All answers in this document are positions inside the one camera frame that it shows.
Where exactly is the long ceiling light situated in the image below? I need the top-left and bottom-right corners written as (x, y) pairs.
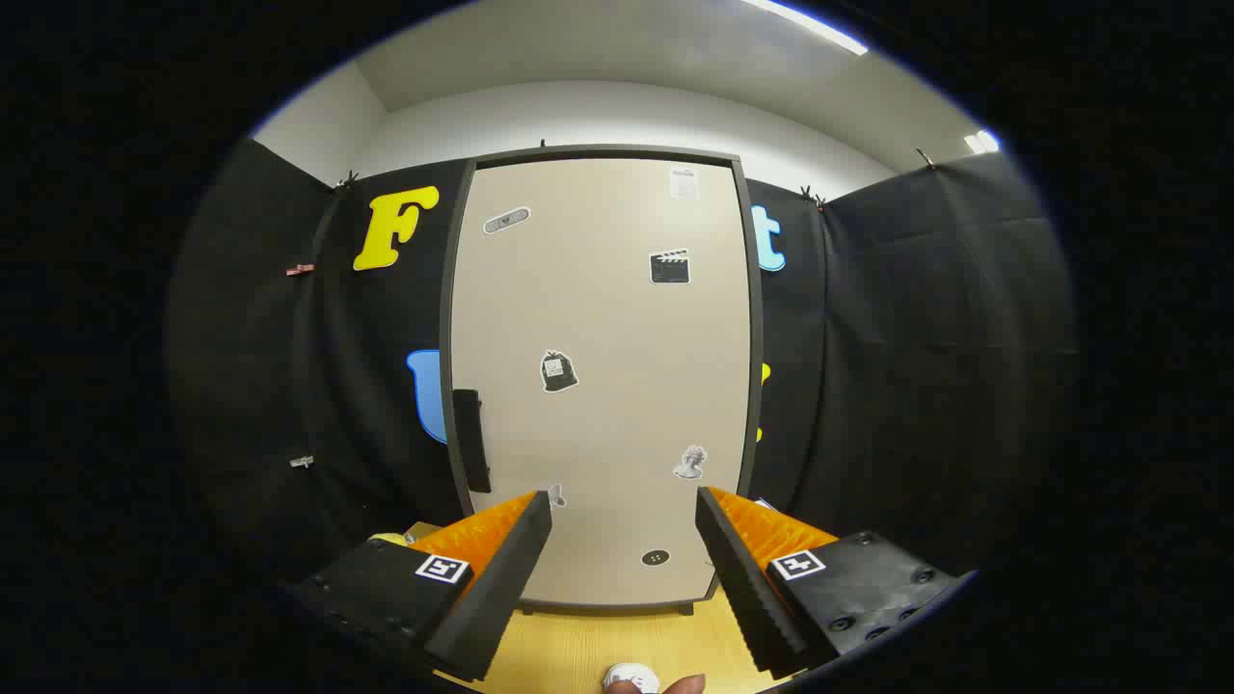
top-left (742, 0), bottom-right (869, 56)

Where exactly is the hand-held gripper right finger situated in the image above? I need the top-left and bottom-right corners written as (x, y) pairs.
top-left (696, 486), bottom-right (965, 681)

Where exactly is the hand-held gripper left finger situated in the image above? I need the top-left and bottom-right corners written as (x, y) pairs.
top-left (284, 490), bottom-right (554, 683)

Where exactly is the black backdrop cloth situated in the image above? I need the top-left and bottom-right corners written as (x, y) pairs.
top-left (164, 138), bottom-right (1079, 618)

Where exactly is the black cabinet door handle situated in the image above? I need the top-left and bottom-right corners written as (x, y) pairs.
top-left (451, 388), bottom-right (493, 494)

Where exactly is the grey shoe cabinet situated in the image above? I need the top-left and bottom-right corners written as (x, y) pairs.
top-left (439, 145), bottom-right (765, 618)

